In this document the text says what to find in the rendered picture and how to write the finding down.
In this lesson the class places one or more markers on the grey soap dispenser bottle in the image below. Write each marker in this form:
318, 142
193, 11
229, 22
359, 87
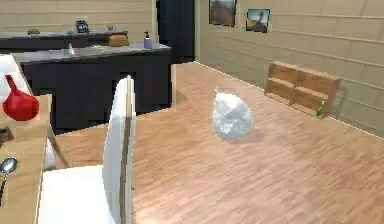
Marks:
147, 41

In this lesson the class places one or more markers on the green bottle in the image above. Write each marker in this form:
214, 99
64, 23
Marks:
320, 109

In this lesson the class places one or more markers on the red vase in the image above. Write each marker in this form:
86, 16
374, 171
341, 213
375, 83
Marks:
20, 105

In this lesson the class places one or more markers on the white garbage bag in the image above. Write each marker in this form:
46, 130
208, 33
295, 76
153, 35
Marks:
231, 115

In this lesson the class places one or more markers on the dark doorway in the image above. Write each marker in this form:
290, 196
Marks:
175, 31

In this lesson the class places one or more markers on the black kitchen island counter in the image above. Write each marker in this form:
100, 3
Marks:
96, 83

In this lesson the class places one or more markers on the brown bread loaf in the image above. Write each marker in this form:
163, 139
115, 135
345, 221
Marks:
118, 40

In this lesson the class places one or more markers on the dark framed picture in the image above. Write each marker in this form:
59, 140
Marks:
222, 12

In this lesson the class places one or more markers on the wooden shelf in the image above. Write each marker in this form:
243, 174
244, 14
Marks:
301, 88

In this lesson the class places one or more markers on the blue framed picture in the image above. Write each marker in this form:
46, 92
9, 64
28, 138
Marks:
258, 20

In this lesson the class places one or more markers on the clear salt shaker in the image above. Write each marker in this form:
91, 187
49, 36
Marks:
71, 50

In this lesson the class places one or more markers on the dark blue toaster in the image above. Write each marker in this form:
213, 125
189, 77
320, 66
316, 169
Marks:
82, 26

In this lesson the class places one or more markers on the wooden table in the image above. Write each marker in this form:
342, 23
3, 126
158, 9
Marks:
23, 160

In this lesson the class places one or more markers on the dark bowl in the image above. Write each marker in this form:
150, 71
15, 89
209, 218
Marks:
33, 31

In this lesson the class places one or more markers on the silver spoon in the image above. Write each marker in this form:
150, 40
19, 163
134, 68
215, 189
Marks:
7, 166

